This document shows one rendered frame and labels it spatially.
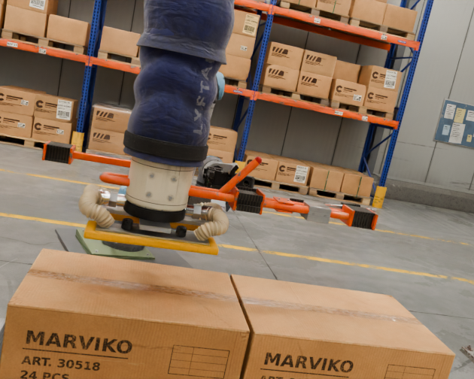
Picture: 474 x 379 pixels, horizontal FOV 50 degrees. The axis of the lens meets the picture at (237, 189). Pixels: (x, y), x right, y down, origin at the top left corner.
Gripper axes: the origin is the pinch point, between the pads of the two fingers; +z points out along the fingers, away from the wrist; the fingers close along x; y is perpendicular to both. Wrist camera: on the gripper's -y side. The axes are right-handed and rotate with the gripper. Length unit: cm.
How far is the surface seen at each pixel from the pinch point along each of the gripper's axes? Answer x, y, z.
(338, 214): 0.5, -28.4, 15.5
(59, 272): -30, 47, 8
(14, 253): -124, 101, -243
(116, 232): -10.9, 33.1, 24.9
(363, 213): 2.2, -35.6, 16.3
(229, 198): 0.2, 4.5, 15.2
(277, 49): 112, -191, -702
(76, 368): -45, 38, 31
